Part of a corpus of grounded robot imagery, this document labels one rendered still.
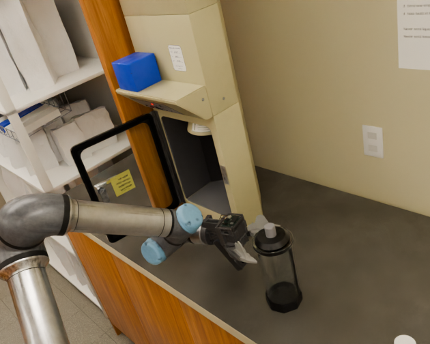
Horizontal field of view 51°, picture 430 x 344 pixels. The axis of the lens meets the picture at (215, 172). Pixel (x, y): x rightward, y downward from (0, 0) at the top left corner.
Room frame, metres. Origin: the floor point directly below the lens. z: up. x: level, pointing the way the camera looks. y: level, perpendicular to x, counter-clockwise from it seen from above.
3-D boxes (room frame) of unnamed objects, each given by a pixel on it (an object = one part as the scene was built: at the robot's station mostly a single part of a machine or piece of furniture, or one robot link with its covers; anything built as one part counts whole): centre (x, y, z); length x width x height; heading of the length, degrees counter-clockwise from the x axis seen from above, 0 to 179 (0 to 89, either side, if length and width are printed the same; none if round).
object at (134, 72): (1.43, 0.16, 1.56); 0.10 x 0.10 x 0.09; 37
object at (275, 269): (0.94, -0.10, 1.06); 0.11 x 0.11 x 0.21
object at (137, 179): (1.43, 0.30, 1.19); 0.30 x 0.01 x 0.40; 117
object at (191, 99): (1.35, 0.10, 1.46); 0.32 x 0.11 x 0.10; 37
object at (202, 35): (1.46, -0.04, 1.33); 0.32 x 0.25 x 0.77; 37
